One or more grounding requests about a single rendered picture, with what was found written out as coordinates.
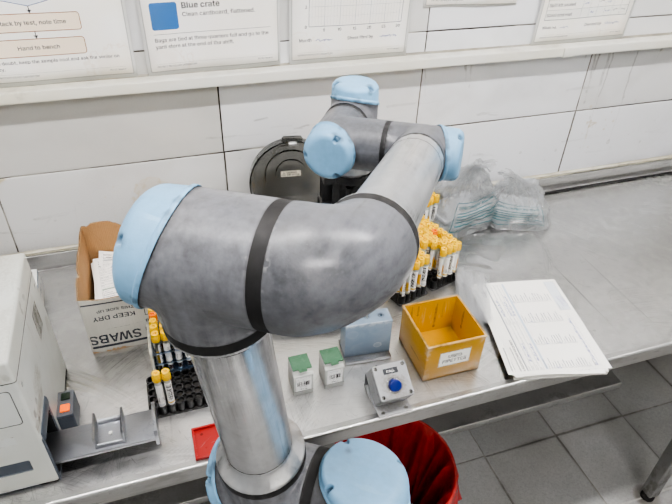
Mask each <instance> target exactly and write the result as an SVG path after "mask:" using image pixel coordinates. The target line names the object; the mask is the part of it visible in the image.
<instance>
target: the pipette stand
mask: <svg viewBox="0 0 672 504"><path fill-rule="evenodd" d="M392 322H393V320H392V318H391V315H390V313H389V311H388V309H387V308H381V309H376V310H375V311H373V312H372V313H370V314H369V315H368V318H366V316H365V317H363V318H361V319H359V320H357V321H355V322H353V323H352V324H350V325H348V326H345V327H342V328H341V335H340V339H339V340H338V342H339V346H340V349H341V352H342V355H343V358H344V361H345V364H346V365H351V364H357V363H364V362H370V361H376V360H383V359H389V358H391V354H390V352H389V347H390V339H391V331H392Z"/></svg>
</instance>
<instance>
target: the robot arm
mask: <svg viewBox="0 0 672 504"><path fill-rule="evenodd" d="M330 98H331V107H330V108H329V109H328V110H327V112H326V114H325V115H324V116H323V118H322V119H321V120H320V121H319V123H317V124H316V125H315V126H314V127H313V128H312V130H311V132H310V134H309V135H308V137H307V139H306V141H305V144H304V150H303V153H304V158H305V161H306V163H307V165H308V166H309V168H310V169H311V170H312V171H313V172H314V173H316V174H317V175H319V176H320V193H318V201H317V203H313V202H306V201H297V200H288V199H283V198H276V197H269V196H262V195H255V194H248V193H241V192H234V191H227V190H220V189H213V188H206V187H202V186H201V185H200V184H191V185H180V184H168V183H167V184H160V185H157V186H154V187H152V188H150V189H149V190H147V191H146V192H144V193H143V194H142V195H141V196H140V197H139V198H138V199H137V200H136V201H135V203H134V204H133V205H132V207H131V208H130V210H129V211H128V213H127V215H126V216H125V218H124V220H123V222H122V225H121V227H120V230H119V232H118V237H117V241H116V243H115V247H114V252H113V259H112V278H113V283H114V287H115V290H116V292H117V294H118V296H119V297H120V298H121V300H123V301H124V302H125V303H127V304H130V305H133V306H134V307H135V308H136V309H144V308H148V309H151V310H153V311H154V312H155V313H156V314H157V316H158V319H159V322H160V324H161V326H162V329H163V331H164V334H165V336H166V338H167V339H168V341H169V342H170V343H171V344H172V345H173V346H174V347H175V348H176V349H178V350H180V351H181V352H183V353H185V354H188V355H190V357H191V360H192V363H193V365H194V368H195V371H196V374H197V376H198V379H199V382H200V385H201V388H202V390H203V393H204V396H205V399H206V401H207V404H208V407H209V410H210V413H211V415H212V418H213V421H214V424H215V426H216V429H217V432H218V435H219V437H218V439H217V440H216V442H215V444H214V446H213V448H212V451H211V453H210V456H209V460H208V464H207V469H206V475H207V476H208V479H207V480H206V491H207V495H208V498H209V501H210V503H211V504H410V492H409V479H408V475H407V472H406V470H405V468H404V466H403V464H402V463H401V462H400V460H399V458H398V457H397V456H396V455H395V454H394V453H393V452H392V451H391V450H390V449H388V448H387V447H385V446H384V445H382V444H380V443H378V442H375V441H373V440H369V439H364V438H351V439H348V440H347V442H342V441H340V442H338V443H336V444H335V445H333V446H332V447H331V448H328V447H324V446H320V445H316V444H312V443H308V442H304V437H303V435H302V432H301V430H300V429H299V427H298V426H297V424H296V423H295V422H294V421H293V420H291V419H290V418H289V417H288V415H287V410H286V405H285V400H284V395H283V390H282V385H281V380H280V375H279V370H278V365H277V360H276V355H275V350H274V344H273V339H272V334H275V335H281V336H288V337H308V336H315V335H320V334H324V333H329V332H332V331H335V330H337V329H340V328H342V327H345V326H348V325H350V324H352V323H353V322H355V321H357V320H359V319H361V318H363V317H365V316H367V315H369V314H370V313H372V312H373V311H375V310H376V309H377V308H379V307H380V306H382V305H383V304H384V303H385V302H386V301H388V300H389V299H390V298H391V297H392V296H393V295H394V294H395V293H396V292H397V291H398V290H399V289H400V288H401V287H402V285H403V284H404V283H405V281H406V280H407V278H408V277H409V275H410V274H411V271H412V269H413V267H414V264H415V262H416V259H417V257H418V253H419V247H420V238H419V232H418V227H419V225H420V222H421V220H422V217H423V215H424V213H425V210H426V208H427V206H428V203H429V201H430V198H431V196H432V194H433V191H434V189H435V187H436V184H437V182H438V181H439V182H440V181H442V180H443V181H454V180H456V179H457V178H458V176H459V172H460V168H461V162H462V156H463V149H464V139H465V136H464V133H463V131H462V130H461V129H459V128H453V127H446V126H444V125H442V124H438V125H428V124H418V123H409V122H399V121H390V120H381V119H377V116H378V105H380V103H379V86H378V84H377V83H376V82H375V81H374V80H372V79H370V78H368V77H364V76H357V75H349V76H343V77H340V78H338V79H336V80H335V81H334V82H333V84H332V92H331V95H330ZM320 202H321V203H320Z"/></svg>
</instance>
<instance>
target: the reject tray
mask: <svg viewBox="0 0 672 504"><path fill-rule="evenodd" d="M191 432H192V438H193V445H194V451H195V458H196V462H197V461H200V460H204V459H208V458H209V456H210V453H211V451H212V448H213V446H214V444H215V442H216V440H217V439H218V437H219V435H218V432H217V429H216V426H215V424H214V423H212V424H208V425H203V426H199V427H195V428H191Z"/></svg>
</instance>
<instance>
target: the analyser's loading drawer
mask: <svg viewBox="0 0 672 504"><path fill-rule="evenodd" d="M109 431H112V432H113V434H111V435H109ZM155 440H156V443H157V445H158V444H160V436H159V426H158V416H157V411H156V407H155V403H154V401H153V402H151V410H146V411H142V412H137V413H133V414H129V415H124V413H123V409H122V407H120V415H115V416H111V417H106V418H102V419H98V420H97V419H96V416H95V413H92V423H89V424H85V425H80V426H76V427H72V428H67V429H63V430H59V431H54V432H50V433H47V437H46V440H45V441H46V443H47V445H48V448H49V450H50V452H51V454H52V457H53V459H54V461H55V463H56V464H60V463H64V462H68V461H72V460H76V459H80V458H85V457H89V456H93V455H97V454H101V453H105V452H109V451H113V450H118V449H122V448H126V447H130V446H134V445H138V444H142V443H146V442H151V441H155Z"/></svg>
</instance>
